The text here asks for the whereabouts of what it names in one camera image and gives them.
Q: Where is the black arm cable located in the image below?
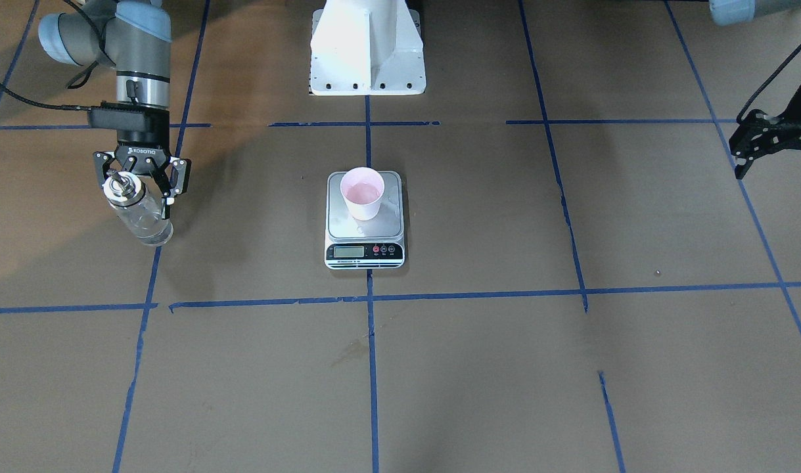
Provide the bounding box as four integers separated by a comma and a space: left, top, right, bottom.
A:
0, 58, 92, 111
735, 23, 801, 125

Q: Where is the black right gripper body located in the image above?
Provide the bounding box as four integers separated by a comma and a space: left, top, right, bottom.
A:
115, 128, 171, 175

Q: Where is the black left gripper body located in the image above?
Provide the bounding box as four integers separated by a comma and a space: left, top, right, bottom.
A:
729, 84, 801, 180

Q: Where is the silver digital kitchen scale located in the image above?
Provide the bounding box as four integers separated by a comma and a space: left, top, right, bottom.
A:
324, 171, 406, 270

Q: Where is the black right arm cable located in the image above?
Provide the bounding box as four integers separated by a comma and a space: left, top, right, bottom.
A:
0, 58, 92, 111

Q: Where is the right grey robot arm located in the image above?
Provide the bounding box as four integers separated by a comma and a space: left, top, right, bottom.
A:
39, 1, 191, 219

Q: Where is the clear glass sauce bottle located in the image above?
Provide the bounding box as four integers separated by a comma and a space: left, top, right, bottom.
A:
102, 169, 173, 246

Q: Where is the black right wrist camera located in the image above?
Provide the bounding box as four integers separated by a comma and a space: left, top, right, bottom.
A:
87, 101, 171, 133

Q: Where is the pink plastic cup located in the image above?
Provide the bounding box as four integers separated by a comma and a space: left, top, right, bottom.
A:
339, 167, 385, 221

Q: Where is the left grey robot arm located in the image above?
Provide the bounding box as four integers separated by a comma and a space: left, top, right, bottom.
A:
709, 1, 801, 180

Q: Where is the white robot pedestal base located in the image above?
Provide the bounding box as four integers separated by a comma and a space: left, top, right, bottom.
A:
308, 1, 427, 97

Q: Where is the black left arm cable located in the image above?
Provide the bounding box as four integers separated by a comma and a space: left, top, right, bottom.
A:
735, 23, 801, 125

